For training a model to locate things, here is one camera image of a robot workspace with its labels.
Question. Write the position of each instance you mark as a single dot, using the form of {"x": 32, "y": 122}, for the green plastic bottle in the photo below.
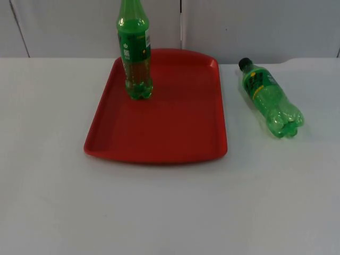
{"x": 268, "y": 98}
{"x": 135, "y": 58}

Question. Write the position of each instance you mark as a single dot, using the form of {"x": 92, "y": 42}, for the red tray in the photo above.
{"x": 162, "y": 117}

